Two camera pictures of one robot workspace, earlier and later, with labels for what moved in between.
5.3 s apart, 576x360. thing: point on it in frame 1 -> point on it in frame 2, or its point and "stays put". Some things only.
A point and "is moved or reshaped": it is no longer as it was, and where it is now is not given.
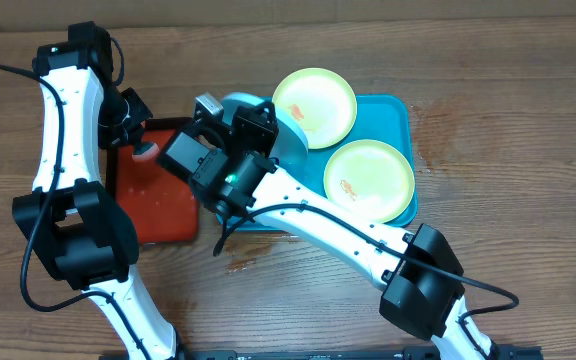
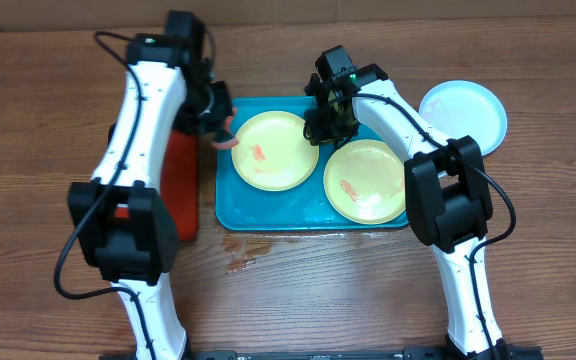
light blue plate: x=290 y=147 -> x=461 y=108
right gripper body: x=249 y=141 -> x=331 y=128
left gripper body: x=123 y=120 -> x=207 y=109
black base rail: x=510 y=353 stays put
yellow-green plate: x=372 y=179 stays put
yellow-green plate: x=321 y=102 is moved or reshaped
